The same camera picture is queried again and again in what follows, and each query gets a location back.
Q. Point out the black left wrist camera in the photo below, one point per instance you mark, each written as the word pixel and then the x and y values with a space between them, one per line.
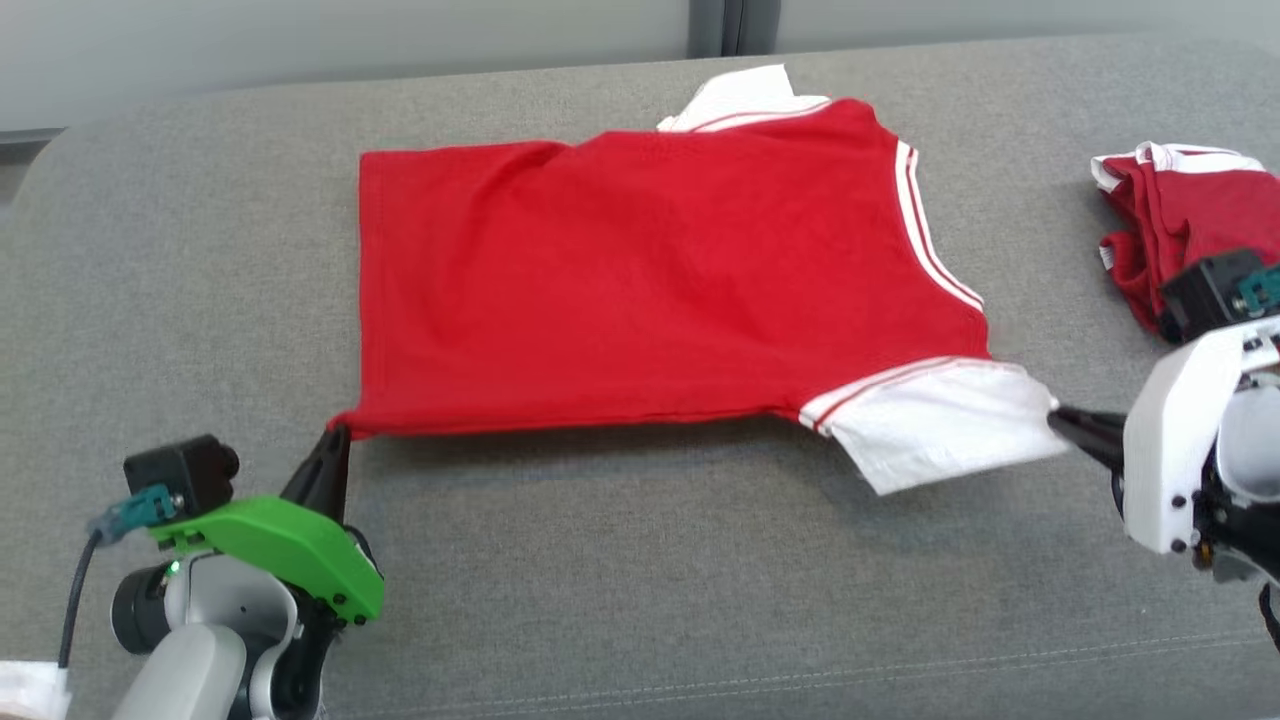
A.
pixel 180 470

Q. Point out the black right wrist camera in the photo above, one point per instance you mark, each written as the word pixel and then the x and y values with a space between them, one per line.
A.
pixel 1205 290

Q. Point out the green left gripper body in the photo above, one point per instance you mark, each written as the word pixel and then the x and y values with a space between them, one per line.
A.
pixel 270 540

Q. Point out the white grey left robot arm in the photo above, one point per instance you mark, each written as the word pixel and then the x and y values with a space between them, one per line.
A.
pixel 200 660

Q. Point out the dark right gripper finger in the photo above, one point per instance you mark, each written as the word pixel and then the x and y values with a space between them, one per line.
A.
pixel 1095 422
pixel 1100 450

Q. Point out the red Bulls jersey white sleeves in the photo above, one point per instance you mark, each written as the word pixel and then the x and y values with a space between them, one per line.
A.
pixel 650 280

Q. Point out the red shorts white stripe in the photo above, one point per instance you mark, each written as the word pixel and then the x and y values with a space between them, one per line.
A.
pixel 1190 210

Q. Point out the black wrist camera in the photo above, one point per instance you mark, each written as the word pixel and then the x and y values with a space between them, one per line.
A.
pixel 1205 290
pixel 180 470

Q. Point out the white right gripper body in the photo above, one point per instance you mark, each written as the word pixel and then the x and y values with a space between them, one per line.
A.
pixel 1170 440

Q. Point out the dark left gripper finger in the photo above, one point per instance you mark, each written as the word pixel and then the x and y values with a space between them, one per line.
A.
pixel 315 475
pixel 341 490

